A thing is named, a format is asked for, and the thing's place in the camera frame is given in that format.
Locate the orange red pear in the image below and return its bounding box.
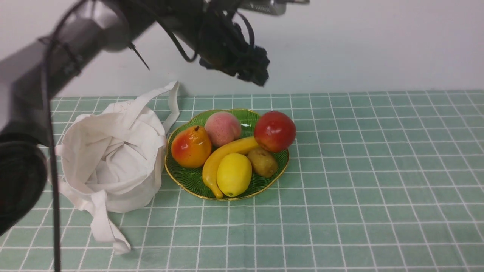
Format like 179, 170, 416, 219
171, 125, 212, 168

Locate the green leaf-shaped plate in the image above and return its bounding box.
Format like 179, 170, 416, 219
164, 110, 290, 201

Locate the yellow lemon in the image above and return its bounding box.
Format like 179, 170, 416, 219
216, 153, 252, 198

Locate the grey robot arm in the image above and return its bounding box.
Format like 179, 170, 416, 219
1, 0, 270, 234

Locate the white cloth tote bag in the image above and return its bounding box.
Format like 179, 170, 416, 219
55, 81, 180, 255

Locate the red apple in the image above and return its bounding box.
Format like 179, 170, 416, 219
253, 111, 297, 153

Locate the pink peach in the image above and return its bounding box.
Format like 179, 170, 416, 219
204, 111, 242, 147

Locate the brown kiwi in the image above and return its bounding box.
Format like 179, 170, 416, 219
247, 147, 278, 178

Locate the green checkered tablecloth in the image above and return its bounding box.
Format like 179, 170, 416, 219
0, 90, 484, 272

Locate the yellow banana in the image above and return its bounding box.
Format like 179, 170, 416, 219
202, 136, 259, 199

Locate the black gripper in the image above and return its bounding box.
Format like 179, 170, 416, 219
178, 8, 270, 87

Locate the black cable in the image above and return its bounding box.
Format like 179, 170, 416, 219
38, 0, 152, 272

